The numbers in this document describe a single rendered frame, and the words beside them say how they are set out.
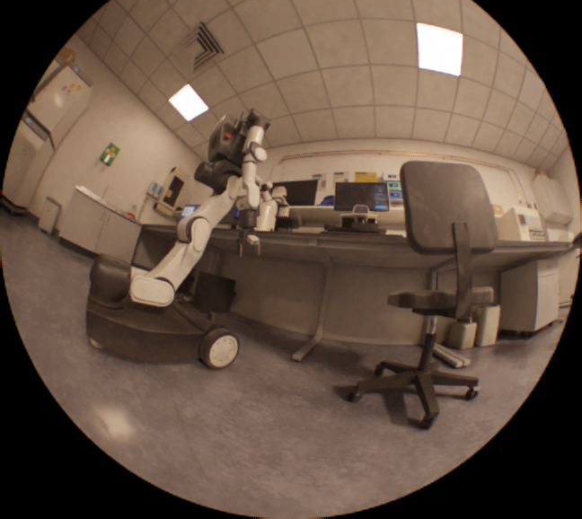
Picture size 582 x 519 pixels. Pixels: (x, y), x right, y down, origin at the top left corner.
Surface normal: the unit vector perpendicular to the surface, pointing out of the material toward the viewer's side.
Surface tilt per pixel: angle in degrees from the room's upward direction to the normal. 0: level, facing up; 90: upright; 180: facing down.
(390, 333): 90
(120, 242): 90
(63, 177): 90
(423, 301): 90
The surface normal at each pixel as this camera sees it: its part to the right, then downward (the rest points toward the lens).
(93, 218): 0.92, 0.04
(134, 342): 0.66, -0.14
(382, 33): -0.18, 0.93
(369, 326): -0.35, -0.37
